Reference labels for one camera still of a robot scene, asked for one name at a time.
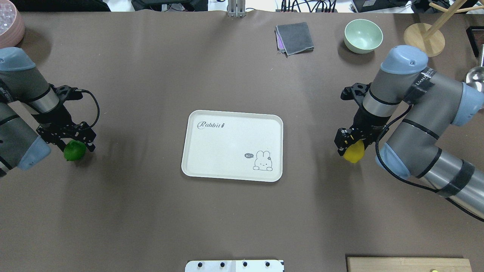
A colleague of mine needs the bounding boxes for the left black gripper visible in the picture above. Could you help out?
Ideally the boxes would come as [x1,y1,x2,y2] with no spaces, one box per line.
[32,85,97,152]

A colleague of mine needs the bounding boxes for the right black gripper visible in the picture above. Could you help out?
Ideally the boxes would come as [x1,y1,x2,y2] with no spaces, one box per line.
[334,83,389,156]

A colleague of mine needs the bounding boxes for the green lime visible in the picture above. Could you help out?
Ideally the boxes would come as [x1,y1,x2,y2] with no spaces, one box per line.
[63,140,87,161]

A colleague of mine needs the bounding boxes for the yellow lemon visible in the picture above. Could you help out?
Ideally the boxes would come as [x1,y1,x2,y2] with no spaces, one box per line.
[343,140,365,164]

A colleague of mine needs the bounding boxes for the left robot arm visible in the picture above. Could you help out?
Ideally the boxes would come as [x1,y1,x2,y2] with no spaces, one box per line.
[0,47,100,177]

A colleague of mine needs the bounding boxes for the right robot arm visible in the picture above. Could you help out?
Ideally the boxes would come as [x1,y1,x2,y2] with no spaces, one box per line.
[334,45,483,221]

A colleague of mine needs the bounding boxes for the white rabbit tray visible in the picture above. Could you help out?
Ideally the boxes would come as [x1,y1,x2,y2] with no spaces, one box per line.
[181,110,284,182]

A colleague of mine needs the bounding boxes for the green bowl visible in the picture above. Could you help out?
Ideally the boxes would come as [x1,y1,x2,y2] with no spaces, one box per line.
[344,19,383,54]

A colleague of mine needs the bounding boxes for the wooden mug tree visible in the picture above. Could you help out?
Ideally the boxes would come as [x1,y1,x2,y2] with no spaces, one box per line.
[404,0,484,57]

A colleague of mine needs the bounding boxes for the pink bowl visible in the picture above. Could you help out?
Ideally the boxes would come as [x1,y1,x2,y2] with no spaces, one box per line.
[0,0,25,48]

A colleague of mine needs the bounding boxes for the grey folded cloth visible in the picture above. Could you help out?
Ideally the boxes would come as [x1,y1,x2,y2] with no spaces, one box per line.
[275,22,314,56]

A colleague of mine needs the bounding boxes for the metal scoop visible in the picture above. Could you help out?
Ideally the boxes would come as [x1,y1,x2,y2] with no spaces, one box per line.
[465,45,484,92]

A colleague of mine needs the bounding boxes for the wooden cutting board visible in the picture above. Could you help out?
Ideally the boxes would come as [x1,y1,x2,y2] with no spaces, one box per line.
[346,257,472,272]

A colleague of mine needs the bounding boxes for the aluminium frame post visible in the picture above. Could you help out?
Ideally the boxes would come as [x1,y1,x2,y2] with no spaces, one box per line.
[227,0,247,18]

